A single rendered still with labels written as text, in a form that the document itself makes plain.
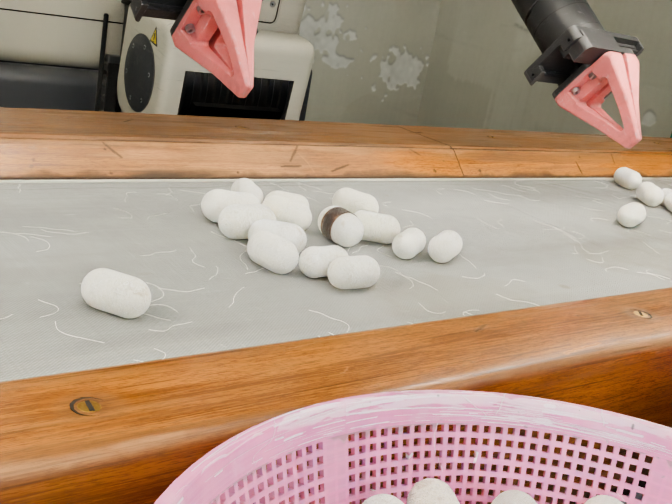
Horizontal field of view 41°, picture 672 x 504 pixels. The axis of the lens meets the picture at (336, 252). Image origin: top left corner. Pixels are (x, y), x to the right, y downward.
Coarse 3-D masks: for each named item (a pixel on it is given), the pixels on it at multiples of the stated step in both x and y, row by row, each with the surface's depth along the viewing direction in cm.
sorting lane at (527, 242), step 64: (0, 192) 55; (64, 192) 58; (128, 192) 60; (192, 192) 63; (320, 192) 70; (384, 192) 74; (448, 192) 78; (512, 192) 82; (576, 192) 88; (0, 256) 45; (64, 256) 47; (128, 256) 49; (192, 256) 51; (384, 256) 57; (512, 256) 62; (576, 256) 65; (640, 256) 68; (0, 320) 39; (64, 320) 40; (128, 320) 41; (192, 320) 42; (256, 320) 43; (320, 320) 45; (384, 320) 46
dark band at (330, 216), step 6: (330, 210) 58; (336, 210) 57; (342, 210) 57; (324, 216) 58; (330, 216) 57; (336, 216) 57; (324, 222) 57; (330, 222) 57; (324, 228) 57; (330, 228) 57; (324, 234) 58; (330, 234) 57
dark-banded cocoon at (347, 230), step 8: (328, 208) 58; (320, 216) 58; (344, 216) 57; (352, 216) 57; (320, 224) 58; (336, 224) 56; (344, 224) 56; (352, 224) 56; (360, 224) 57; (336, 232) 56; (344, 232) 56; (352, 232) 56; (360, 232) 56; (336, 240) 57; (344, 240) 56; (352, 240) 56; (360, 240) 57
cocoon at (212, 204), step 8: (208, 192) 57; (216, 192) 56; (224, 192) 57; (232, 192) 57; (240, 192) 57; (208, 200) 56; (216, 200) 56; (224, 200) 56; (232, 200) 56; (240, 200) 56; (248, 200) 57; (256, 200) 57; (208, 208) 56; (216, 208) 56; (208, 216) 57; (216, 216) 56
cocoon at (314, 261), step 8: (312, 248) 50; (320, 248) 50; (328, 248) 51; (336, 248) 51; (304, 256) 50; (312, 256) 50; (320, 256) 50; (328, 256) 50; (336, 256) 50; (304, 264) 50; (312, 264) 50; (320, 264) 50; (328, 264) 50; (304, 272) 50; (312, 272) 50; (320, 272) 50
